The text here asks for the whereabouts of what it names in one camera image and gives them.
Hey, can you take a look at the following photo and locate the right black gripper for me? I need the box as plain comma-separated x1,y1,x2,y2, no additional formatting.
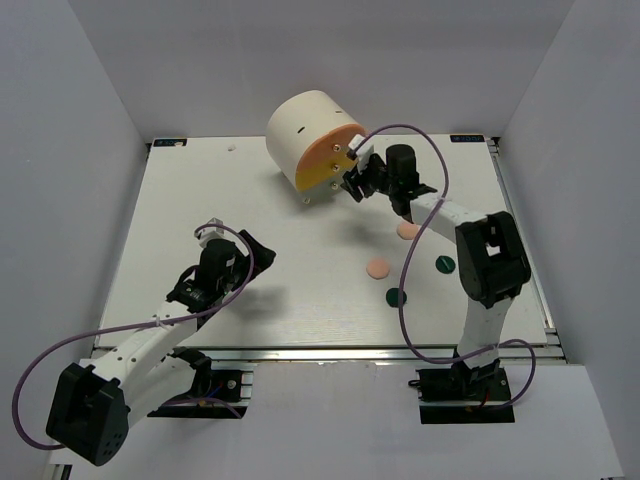
341,155,398,203

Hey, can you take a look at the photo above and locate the orange top drawer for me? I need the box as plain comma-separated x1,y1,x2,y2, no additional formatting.
296,123,366,173

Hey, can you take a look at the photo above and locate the yellow drawer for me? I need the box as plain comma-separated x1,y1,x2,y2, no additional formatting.
294,153,355,192

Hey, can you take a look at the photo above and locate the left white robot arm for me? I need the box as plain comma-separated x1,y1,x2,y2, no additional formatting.
46,228,276,466

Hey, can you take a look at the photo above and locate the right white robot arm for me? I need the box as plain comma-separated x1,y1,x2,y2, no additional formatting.
341,135,531,399

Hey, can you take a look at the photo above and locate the peach round makeup puff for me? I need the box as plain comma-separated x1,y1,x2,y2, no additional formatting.
396,222,420,241
366,257,391,280

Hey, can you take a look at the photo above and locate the white cylindrical drawer organizer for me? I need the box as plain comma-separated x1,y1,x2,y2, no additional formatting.
265,90,363,199

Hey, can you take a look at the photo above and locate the blue corner label right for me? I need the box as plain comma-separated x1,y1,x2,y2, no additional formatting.
449,134,485,143

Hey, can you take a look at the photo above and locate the blue corner label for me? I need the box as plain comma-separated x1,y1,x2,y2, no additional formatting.
449,134,485,143
152,138,187,148

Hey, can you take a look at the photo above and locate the plain dark green puff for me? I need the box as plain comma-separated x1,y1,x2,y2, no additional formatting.
385,287,407,308

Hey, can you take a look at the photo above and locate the green puff with ribbon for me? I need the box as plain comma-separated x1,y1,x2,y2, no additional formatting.
435,255,456,275

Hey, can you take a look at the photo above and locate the blue corner label left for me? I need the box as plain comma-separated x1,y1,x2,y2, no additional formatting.
152,138,187,148

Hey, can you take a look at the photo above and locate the white foam board front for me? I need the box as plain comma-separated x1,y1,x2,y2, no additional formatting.
51,362,623,479

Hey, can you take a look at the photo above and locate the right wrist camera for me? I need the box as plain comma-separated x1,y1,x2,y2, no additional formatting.
347,134,374,173

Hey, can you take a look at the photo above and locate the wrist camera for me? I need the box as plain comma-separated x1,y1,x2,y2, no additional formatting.
194,217,224,249
347,134,374,173

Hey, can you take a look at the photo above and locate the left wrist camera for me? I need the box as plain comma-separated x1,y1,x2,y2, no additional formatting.
194,217,224,249

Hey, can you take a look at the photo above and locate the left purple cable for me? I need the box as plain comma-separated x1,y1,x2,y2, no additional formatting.
11,223,259,450

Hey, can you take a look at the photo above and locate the purple cable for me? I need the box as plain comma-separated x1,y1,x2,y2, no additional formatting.
11,223,259,450
352,123,539,414

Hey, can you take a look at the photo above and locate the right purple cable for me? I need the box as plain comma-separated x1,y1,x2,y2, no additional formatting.
352,123,539,414

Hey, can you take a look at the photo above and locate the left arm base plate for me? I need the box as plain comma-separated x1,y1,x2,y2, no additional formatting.
147,364,254,420

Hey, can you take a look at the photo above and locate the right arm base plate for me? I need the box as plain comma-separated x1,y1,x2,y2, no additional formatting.
408,368,515,425

